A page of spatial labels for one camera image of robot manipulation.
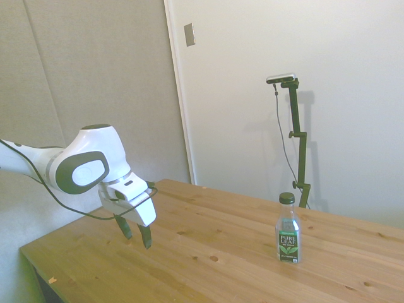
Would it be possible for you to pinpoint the white door frame trim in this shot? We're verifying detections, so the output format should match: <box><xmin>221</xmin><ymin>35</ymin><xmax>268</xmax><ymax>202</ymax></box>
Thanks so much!
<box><xmin>163</xmin><ymin>0</ymin><xmax>198</xmax><ymax>186</ymax></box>

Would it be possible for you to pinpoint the grey camera on stand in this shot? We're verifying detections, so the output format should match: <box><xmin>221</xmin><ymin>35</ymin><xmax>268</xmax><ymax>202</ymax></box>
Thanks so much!
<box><xmin>266</xmin><ymin>73</ymin><xmax>297</xmax><ymax>85</ymax></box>

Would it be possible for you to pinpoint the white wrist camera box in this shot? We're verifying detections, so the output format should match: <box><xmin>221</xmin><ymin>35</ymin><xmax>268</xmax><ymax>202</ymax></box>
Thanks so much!
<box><xmin>107</xmin><ymin>178</ymin><xmax>153</xmax><ymax>203</ymax></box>

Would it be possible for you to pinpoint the thin black camera cable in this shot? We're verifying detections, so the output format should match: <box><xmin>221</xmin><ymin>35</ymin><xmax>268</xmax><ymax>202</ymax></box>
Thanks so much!
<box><xmin>273</xmin><ymin>83</ymin><xmax>301</xmax><ymax>187</ymax></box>

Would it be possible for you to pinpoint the clear Pure Leaf tea bottle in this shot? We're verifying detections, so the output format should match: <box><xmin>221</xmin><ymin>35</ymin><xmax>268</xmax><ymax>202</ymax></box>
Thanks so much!
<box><xmin>275</xmin><ymin>191</ymin><xmax>301</xmax><ymax>264</ymax></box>

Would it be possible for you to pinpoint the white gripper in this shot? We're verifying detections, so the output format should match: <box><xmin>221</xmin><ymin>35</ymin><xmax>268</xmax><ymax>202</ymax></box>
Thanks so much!
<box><xmin>97</xmin><ymin>188</ymin><xmax>158</xmax><ymax>251</ymax></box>

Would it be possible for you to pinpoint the grey wall switch plate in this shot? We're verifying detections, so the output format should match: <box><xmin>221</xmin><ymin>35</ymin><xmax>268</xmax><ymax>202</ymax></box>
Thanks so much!
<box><xmin>184</xmin><ymin>22</ymin><xmax>197</xmax><ymax>48</ymax></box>

